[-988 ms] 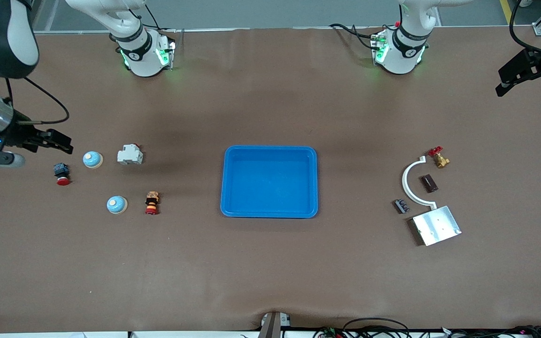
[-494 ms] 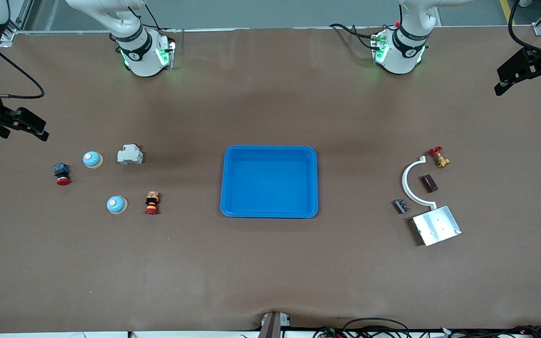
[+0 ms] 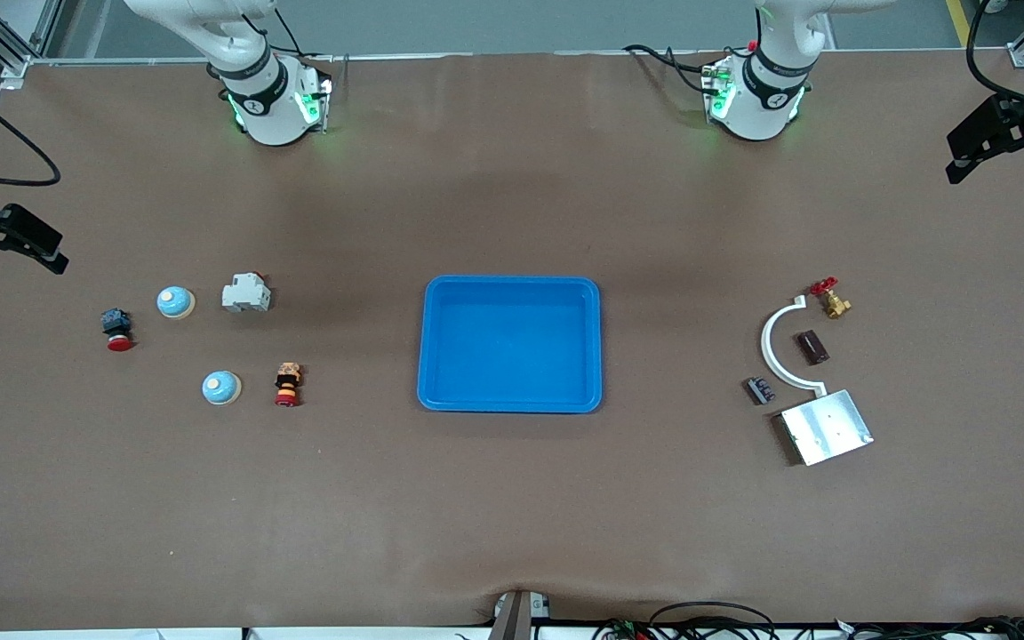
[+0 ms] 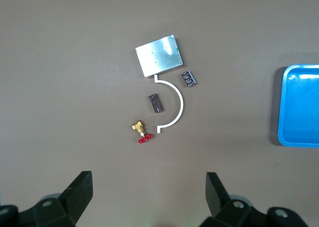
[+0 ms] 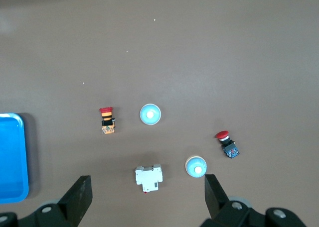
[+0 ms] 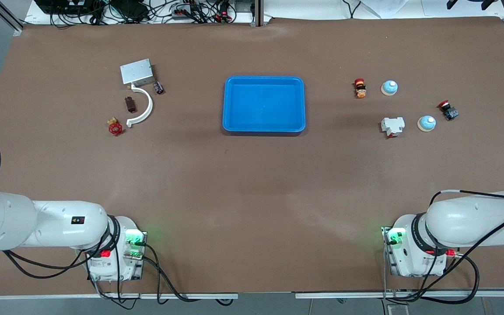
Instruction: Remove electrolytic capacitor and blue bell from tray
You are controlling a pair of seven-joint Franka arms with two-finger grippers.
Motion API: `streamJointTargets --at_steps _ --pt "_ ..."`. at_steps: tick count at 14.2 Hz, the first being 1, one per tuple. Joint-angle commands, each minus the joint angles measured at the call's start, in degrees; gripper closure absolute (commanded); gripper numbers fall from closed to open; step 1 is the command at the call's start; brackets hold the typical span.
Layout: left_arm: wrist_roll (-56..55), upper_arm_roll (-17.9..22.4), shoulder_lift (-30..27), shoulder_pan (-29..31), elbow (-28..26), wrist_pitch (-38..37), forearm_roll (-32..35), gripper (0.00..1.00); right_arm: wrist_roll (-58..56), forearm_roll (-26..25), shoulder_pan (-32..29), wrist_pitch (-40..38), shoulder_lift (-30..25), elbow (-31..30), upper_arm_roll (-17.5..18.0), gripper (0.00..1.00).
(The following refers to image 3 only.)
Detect light blue service bell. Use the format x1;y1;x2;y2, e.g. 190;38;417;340
156;285;196;321
202;370;243;406

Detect red mushroom push button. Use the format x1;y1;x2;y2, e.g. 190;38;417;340
101;308;134;353

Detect brass valve red handwheel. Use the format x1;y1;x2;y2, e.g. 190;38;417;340
811;276;852;319

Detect white circuit breaker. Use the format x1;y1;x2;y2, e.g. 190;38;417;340
221;271;272;314

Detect silver metal plate box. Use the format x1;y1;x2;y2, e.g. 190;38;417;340
779;388;875;467

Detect blue plastic tray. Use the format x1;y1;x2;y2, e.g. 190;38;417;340
416;274;604;414

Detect brown table cover mat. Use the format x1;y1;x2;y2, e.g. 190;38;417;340
0;49;1024;634

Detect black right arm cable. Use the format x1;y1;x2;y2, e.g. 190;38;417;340
0;67;62;188

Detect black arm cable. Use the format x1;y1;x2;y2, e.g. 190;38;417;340
965;0;1024;121
0;67;62;188

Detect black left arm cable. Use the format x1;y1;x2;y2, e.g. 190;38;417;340
965;0;1024;121

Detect white semicircular bracket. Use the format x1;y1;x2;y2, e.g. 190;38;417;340
760;295;828;398

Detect orange red button switch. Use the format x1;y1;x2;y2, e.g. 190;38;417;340
274;361;304;408

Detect black base power cables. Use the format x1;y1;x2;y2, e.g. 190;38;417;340
623;43;722;94

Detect black cable bundle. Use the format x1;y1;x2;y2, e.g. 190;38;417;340
832;615;1024;640

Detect tangled black cables with connectors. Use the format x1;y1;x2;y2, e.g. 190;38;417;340
592;602;780;640

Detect brown grey camera mount bracket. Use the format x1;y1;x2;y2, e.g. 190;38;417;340
490;589;553;640

